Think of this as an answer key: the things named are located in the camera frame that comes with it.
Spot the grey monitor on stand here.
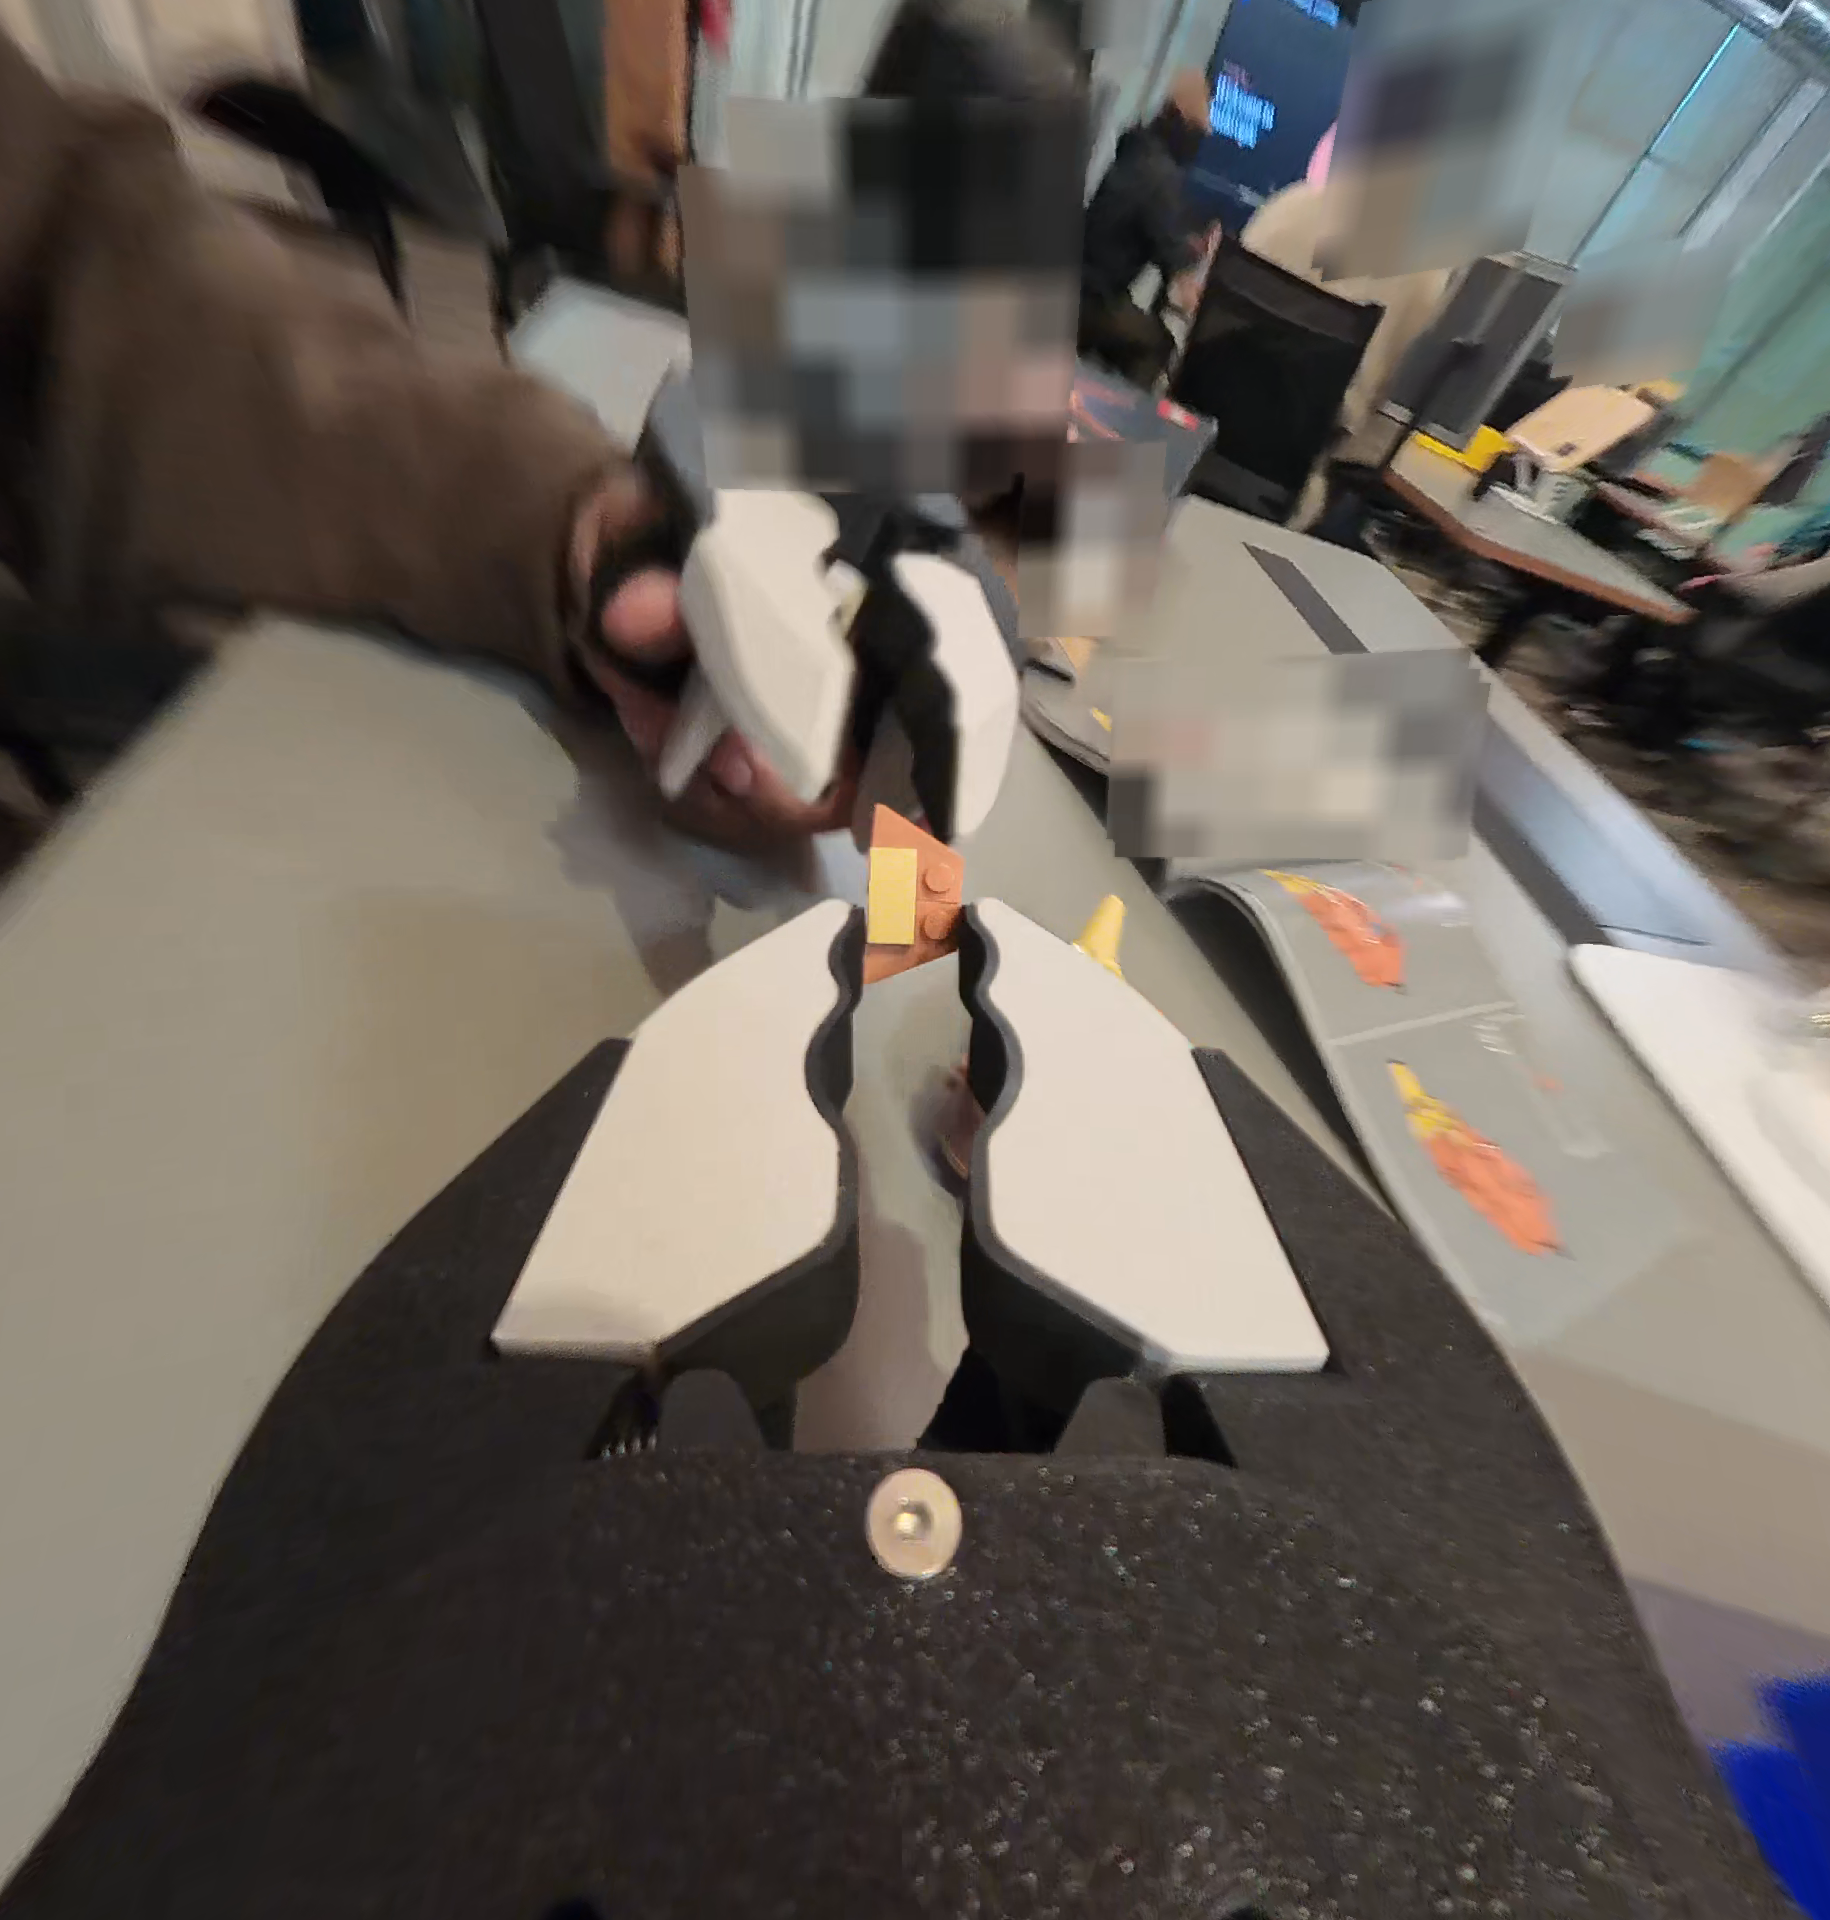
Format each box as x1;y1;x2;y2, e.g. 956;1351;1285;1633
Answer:
1417;252;1575;438

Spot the person's left forearm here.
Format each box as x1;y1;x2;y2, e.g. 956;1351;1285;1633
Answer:
0;0;639;722

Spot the dark wall screen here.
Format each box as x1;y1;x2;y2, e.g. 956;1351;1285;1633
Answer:
1197;0;1367;203

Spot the white board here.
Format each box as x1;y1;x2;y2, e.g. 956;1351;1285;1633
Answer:
1566;943;1830;1292

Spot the small orange tan brick piece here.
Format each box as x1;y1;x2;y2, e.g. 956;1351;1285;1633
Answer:
859;802;969;988

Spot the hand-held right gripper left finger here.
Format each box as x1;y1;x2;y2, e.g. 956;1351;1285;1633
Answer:
489;897;870;1367

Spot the orange and tan brick model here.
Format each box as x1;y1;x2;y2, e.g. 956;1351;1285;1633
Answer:
929;892;1129;1194

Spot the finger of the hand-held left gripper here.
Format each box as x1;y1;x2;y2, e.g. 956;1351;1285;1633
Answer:
682;486;861;807
897;552;1027;843

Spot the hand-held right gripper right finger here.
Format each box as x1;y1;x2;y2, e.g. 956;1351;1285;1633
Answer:
959;893;1332;1379

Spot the background work table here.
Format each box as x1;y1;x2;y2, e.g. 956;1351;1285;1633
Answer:
1380;448;1698;618

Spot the blue plastic bin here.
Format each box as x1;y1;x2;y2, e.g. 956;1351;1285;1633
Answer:
1710;1667;1830;1920

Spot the grey desk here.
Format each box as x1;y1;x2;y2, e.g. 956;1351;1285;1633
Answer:
0;495;1830;1920

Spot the person's left hand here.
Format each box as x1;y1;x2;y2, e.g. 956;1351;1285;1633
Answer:
574;477;861;848

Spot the grey instruction booklet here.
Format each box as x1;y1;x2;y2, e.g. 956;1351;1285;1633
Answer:
1167;856;1718;1351

